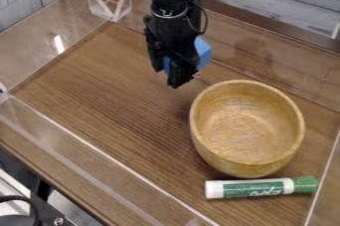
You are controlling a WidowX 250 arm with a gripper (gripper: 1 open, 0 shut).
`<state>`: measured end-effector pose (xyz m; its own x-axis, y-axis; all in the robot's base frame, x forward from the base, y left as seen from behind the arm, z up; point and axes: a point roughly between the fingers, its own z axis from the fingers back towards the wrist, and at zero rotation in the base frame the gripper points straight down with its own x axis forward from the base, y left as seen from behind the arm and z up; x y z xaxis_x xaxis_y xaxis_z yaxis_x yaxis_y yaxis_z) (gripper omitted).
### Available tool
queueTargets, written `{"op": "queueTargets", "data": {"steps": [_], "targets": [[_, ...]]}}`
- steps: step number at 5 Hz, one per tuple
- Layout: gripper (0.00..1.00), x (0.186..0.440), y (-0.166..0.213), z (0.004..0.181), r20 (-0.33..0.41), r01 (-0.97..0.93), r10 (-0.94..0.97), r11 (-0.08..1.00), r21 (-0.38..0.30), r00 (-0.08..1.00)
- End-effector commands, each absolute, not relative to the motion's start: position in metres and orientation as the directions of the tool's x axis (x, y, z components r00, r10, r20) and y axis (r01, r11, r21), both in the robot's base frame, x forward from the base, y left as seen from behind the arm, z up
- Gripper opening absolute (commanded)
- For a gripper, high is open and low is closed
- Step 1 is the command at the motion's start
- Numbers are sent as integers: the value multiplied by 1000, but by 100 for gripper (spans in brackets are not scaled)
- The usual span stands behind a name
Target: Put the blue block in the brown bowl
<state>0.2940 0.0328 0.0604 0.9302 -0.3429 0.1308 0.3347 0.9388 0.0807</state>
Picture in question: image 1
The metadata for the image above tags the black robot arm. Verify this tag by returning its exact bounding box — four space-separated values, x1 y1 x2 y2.
144 0 206 89

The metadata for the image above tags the brown wooden bowl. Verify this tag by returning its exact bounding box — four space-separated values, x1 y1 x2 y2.
188 80 305 178

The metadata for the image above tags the black metal table frame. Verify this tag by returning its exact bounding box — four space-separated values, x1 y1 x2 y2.
29 178 77 226

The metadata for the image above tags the green white dry-erase marker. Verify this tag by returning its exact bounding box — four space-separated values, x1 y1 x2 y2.
204 176 318 199

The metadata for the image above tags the clear acrylic tray wall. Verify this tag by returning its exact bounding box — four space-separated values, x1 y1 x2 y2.
0 0 340 226

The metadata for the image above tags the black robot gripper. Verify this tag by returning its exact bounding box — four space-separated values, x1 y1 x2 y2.
144 12 201 89

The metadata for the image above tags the blue rectangular block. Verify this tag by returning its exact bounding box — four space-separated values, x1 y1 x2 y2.
164 37 212 74

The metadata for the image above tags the black cable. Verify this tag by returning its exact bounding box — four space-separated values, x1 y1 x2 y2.
0 195 46 226

